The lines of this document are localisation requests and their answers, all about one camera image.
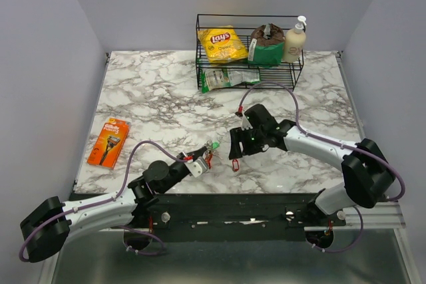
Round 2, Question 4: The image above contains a lone key with red tag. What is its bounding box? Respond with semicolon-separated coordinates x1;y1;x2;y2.
232;159;240;172

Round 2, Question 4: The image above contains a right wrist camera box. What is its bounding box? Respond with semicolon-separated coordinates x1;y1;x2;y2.
241;115;253;130

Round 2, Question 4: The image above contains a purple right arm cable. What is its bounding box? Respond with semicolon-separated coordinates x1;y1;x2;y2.
235;80;406;253

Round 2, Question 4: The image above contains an orange Gillette razor box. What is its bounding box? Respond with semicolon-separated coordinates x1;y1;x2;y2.
87;118;130;169

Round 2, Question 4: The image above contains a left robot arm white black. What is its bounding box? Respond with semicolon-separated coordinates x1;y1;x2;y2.
19;146;209;263

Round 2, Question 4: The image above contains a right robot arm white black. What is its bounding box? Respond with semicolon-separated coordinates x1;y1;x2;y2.
228;104;395;225

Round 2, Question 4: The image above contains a green brown coffee bag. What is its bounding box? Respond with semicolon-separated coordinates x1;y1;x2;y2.
247;23;284;68

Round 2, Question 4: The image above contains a yellow Lays chips bag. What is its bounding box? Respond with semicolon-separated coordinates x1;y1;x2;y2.
197;25;248;65

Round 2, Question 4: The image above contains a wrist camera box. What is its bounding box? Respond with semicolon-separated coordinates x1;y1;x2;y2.
241;115;253;130
185;157;209;178

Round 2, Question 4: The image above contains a black wire rack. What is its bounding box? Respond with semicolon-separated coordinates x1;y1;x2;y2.
195;13;304;92

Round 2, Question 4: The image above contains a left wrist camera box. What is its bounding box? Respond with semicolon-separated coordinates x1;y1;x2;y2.
185;157;209;178

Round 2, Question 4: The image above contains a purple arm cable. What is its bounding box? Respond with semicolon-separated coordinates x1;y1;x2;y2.
235;80;406;253
19;140;192;262

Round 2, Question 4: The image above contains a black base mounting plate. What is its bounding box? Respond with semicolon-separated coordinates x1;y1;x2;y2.
127;194;347;242

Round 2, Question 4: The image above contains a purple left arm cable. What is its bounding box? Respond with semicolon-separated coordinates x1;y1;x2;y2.
19;140;192;262

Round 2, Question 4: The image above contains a green white snack packet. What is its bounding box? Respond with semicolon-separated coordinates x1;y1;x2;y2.
200;68;261;93

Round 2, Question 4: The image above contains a cream pump lotion bottle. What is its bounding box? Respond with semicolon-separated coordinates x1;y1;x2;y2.
283;15;306;63

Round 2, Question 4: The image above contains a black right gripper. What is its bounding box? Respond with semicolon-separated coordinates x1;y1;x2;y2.
228;125;266;159

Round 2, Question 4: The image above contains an aluminium frame rail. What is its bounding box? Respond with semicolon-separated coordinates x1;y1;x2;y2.
52;201;407;232

